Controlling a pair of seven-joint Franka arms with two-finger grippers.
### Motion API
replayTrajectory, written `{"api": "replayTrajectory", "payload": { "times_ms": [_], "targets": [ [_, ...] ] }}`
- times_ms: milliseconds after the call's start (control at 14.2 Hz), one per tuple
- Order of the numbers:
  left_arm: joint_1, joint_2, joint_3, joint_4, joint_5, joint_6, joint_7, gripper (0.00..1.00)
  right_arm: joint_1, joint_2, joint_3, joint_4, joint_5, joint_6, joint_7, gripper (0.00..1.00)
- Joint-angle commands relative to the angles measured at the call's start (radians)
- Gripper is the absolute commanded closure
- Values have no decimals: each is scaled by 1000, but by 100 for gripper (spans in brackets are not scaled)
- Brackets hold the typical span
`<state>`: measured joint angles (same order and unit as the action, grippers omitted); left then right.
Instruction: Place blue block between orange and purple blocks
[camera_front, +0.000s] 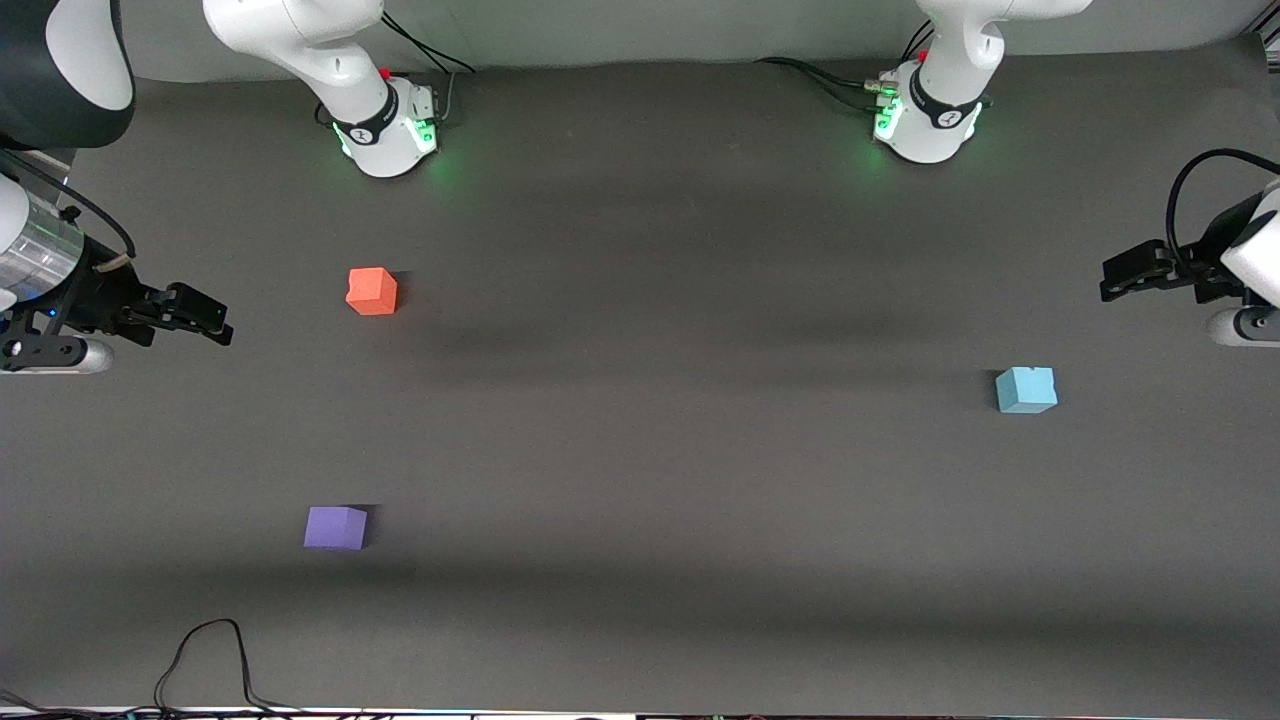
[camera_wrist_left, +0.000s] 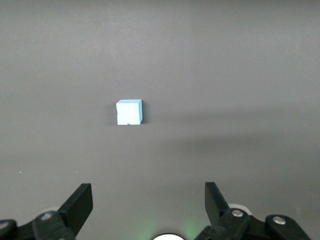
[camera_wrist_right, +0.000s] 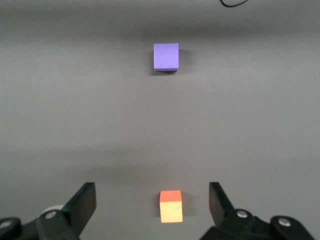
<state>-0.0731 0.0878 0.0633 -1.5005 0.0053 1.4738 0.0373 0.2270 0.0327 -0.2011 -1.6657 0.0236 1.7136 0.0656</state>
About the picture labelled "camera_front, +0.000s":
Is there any purple foam block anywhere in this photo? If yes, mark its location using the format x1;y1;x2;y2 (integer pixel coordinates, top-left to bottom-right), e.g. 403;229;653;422
303;506;369;552

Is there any light blue foam block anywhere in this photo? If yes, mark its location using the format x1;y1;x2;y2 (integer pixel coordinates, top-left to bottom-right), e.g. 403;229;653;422
995;366;1059;415

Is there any orange foam block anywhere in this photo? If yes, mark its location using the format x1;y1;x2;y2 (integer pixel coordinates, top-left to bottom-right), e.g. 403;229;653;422
346;267;399;317

